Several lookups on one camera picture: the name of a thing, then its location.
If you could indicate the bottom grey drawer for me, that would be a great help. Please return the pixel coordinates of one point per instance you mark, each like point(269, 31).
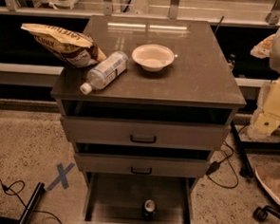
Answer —
point(117, 199)

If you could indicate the black stand leg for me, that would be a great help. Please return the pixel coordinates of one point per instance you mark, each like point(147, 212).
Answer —
point(29, 208)
point(246, 169)

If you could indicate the black stand leg left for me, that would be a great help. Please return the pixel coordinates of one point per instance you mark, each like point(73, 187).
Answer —
point(29, 208)

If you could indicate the dark blue pepsi can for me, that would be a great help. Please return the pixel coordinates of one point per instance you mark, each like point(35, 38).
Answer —
point(148, 209)

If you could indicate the grey drawer cabinet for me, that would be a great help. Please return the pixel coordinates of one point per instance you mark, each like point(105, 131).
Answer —
point(197, 88)

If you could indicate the blue tape cross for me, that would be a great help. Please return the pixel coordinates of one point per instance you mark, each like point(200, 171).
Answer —
point(61, 178)

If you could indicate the top grey drawer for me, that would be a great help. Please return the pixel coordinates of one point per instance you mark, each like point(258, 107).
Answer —
point(144, 133)

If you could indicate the black stand leg right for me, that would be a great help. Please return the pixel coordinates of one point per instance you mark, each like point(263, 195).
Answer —
point(246, 169)

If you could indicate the clear plastic water bottle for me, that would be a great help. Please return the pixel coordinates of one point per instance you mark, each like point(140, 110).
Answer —
point(102, 74)

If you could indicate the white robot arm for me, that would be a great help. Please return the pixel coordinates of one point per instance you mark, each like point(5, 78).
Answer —
point(266, 117)

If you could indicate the white paper bowl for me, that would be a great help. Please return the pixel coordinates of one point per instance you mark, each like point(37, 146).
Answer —
point(153, 58)

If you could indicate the chip bag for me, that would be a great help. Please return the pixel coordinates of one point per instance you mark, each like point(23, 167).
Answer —
point(76, 49)

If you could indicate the metal railing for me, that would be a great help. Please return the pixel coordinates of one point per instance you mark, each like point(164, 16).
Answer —
point(225, 12)

